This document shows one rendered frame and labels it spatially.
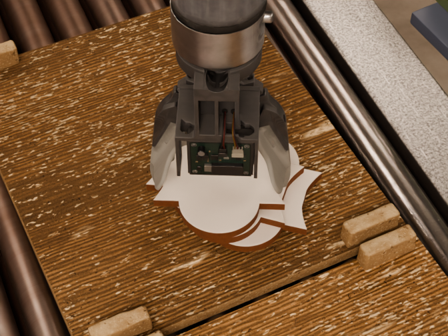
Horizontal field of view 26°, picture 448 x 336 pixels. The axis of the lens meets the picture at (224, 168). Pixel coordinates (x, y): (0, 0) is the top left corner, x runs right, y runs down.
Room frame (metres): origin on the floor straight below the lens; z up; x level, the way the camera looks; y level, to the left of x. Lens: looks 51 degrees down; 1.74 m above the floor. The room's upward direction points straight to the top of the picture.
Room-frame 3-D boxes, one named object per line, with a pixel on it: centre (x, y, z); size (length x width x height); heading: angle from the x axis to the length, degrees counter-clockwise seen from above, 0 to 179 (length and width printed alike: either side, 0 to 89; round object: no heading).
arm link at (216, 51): (0.58, 0.00, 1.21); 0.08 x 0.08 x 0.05
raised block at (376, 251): (0.54, -0.16, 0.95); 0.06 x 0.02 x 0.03; 116
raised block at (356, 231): (0.56, -0.15, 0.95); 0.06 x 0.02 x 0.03; 116
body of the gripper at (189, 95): (0.57, 0.00, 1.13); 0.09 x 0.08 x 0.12; 178
